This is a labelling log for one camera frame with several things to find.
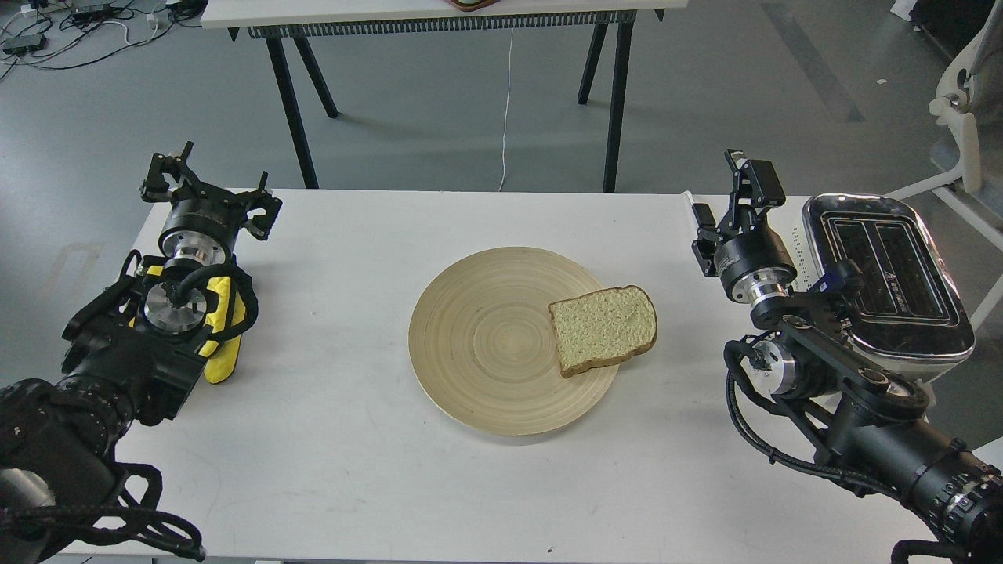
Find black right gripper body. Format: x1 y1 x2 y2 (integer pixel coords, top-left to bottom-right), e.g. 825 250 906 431
691 204 798 305

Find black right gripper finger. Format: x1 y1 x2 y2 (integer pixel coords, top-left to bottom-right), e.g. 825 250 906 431
724 149 755 232
743 158 787 208

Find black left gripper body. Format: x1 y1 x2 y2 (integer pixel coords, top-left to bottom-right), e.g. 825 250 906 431
160 186 283 266

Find slice of brown bread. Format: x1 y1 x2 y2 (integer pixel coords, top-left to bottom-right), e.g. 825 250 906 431
548 285 658 378

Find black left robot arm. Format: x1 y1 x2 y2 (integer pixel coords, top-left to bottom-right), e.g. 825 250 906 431
1 143 282 563

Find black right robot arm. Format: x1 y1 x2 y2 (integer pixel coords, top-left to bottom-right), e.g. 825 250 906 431
692 149 1001 563

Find white chrome toaster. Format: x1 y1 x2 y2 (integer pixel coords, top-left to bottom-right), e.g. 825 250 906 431
792 193 975 383

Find white office chair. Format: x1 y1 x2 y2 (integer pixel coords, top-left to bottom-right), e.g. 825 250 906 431
885 16 1003 330

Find white table with black legs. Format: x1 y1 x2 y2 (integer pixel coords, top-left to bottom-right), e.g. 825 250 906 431
198 1 686 193

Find round wooden plate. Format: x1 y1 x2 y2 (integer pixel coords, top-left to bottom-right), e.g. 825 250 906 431
408 247 617 436

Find brown object on back table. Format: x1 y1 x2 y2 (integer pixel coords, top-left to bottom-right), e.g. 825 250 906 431
447 0 498 12

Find black power strips and cables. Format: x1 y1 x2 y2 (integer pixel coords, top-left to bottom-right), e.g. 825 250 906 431
0 0 208 81

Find white hanging cable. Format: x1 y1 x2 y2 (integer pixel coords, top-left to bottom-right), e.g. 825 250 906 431
498 28 515 193

